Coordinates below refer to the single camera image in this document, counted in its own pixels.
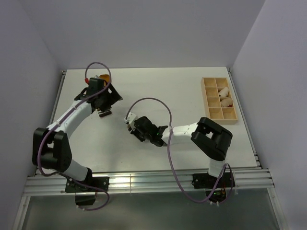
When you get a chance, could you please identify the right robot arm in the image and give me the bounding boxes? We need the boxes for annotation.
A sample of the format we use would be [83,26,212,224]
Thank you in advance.
[125,113,233,187]

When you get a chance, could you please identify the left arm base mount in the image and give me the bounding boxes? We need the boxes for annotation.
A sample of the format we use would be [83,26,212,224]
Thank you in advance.
[64,176,110,209]

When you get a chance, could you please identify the upper rolled cream sock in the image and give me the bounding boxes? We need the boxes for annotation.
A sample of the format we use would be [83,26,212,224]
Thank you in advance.
[219,87,229,97]

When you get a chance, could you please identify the lower rolled cream sock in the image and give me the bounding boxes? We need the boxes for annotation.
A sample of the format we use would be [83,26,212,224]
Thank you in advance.
[220,97,233,108]

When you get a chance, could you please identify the rolled cream sock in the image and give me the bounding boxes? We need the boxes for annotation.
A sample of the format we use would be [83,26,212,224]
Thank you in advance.
[219,87,229,97]
[220,97,233,108]

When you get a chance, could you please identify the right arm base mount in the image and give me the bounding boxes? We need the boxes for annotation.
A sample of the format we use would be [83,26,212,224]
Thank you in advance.
[191,172,236,203]

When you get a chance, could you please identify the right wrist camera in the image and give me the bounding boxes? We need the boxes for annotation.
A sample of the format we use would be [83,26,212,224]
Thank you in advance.
[124,112,138,129]

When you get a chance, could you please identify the aluminium frame rail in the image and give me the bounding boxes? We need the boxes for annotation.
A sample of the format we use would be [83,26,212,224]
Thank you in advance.
[23,168,275,196]

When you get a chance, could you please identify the wooden compartment box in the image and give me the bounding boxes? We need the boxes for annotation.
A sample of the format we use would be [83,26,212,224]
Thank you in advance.
[201,77,238,125]

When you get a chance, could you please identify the mustard striped sock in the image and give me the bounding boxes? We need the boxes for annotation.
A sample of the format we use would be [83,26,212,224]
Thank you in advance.
[97,74,113,118]

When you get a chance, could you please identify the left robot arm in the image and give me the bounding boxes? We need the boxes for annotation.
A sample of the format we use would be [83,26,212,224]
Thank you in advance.
[32,74,122,191]

